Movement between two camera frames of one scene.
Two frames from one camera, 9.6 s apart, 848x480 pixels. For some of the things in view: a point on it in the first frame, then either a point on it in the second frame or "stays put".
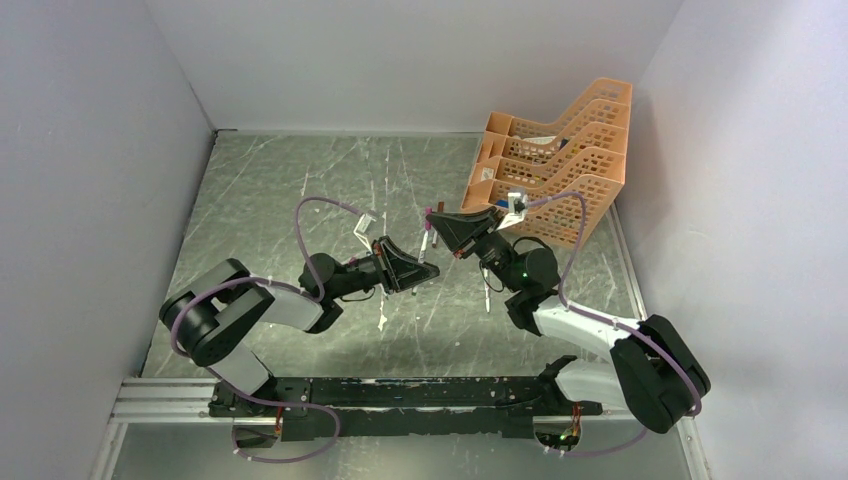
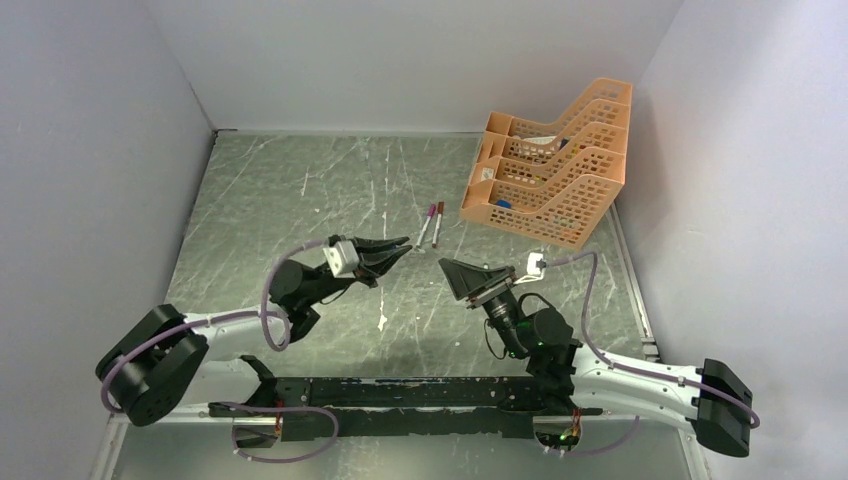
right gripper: x=466 y=233 to x=466 y=279
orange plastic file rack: x=581 y=154 stays put
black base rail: x=396 y=407 stays put
